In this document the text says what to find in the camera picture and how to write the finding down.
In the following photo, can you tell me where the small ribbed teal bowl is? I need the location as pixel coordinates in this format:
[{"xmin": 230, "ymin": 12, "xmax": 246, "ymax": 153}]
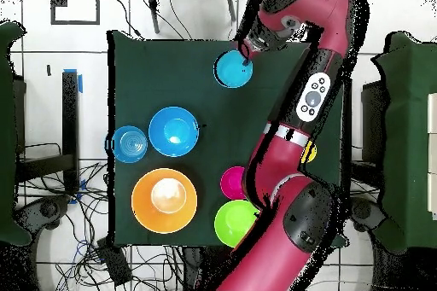
[{"xmin": 213, "ymin": 49, "xmax": 254, "ymax": 89}]

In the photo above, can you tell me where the white boxes stack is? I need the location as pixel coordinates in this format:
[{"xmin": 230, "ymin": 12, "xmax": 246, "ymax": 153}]
[{"xmin": 427, "ymin": 92, "xmax": 437, "ymax": 221}]

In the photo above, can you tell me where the dark green tablecloth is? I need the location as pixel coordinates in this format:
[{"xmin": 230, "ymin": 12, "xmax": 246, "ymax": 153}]
[{"xmin": 107, "ymin": 30, "xmax": 344, "ymax": 247}]

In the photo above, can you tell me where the large blue bowl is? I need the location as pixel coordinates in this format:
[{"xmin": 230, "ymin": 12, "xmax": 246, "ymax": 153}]
[{"xmin": 148, "ymin": 106, "xmax": 200, "ymax": 158}]

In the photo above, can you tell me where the yellow cup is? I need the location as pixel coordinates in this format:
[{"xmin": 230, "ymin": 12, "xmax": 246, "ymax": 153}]
[{"xmin": 300, "ymin": 139, "xmax": 318, "ymax": 164}]

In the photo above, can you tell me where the pink red bowl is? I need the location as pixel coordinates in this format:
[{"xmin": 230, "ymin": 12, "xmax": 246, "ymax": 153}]
[{"xmin": 219, "ymin": 166, "xmax": 247, "ymax": 201}]

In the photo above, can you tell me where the black equipment stand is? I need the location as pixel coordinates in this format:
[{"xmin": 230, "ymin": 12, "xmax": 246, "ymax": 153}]
[{"xmin": 360, "ymin": 80, "xmax": 388, "ymax": 166}]

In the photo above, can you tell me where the shallow blue bowl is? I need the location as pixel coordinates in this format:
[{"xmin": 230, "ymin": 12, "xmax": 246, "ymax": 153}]
[{"xmin": 111, "ymin": 125, "xmax": 149, "ymax": 164}]

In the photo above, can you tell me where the green bowl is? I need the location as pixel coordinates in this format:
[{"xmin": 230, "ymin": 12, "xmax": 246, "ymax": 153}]
[{"xmin": 213, "ymin": 199, "xmax": 260, "ymax": 248}]

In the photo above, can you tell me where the large yellow bowl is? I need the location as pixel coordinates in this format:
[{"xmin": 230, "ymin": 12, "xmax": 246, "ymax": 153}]
[{"xmin": 131, "ymin": 167, "xmax": 198, "ymax": 235}]

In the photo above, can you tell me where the green cloth side table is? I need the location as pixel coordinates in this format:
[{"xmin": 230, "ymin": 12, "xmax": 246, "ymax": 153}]
[
  {"xmin": 0, "ymin": 20, "xmax": 30, "ymax": 247},
  {"xmin": 371, "ymin": 30, "xmax": 437, "ymax": 254}
]

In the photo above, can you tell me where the black stand bar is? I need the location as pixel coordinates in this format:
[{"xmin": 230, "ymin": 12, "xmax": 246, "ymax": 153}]
[{"xmin": 16, "ymin": 70, "xmax": 80, "ymax": 196}]

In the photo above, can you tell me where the black power box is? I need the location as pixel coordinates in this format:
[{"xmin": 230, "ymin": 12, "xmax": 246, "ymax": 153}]
[{"xmin": 96, "ymin": 237, "xmax": 133, "ymax": 288}]

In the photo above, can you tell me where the dark grey chair with knob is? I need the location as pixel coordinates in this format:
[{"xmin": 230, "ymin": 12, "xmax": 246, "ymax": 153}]
[{"xmin": 13, "ymin": 194, "xmax": 73, "ymax": 236}]

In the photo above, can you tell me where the tangle of black cables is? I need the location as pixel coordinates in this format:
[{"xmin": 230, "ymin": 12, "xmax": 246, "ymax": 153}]
[{"xmin": 16, "ymin": 142, "xmax": 185, "ymax": 291}]

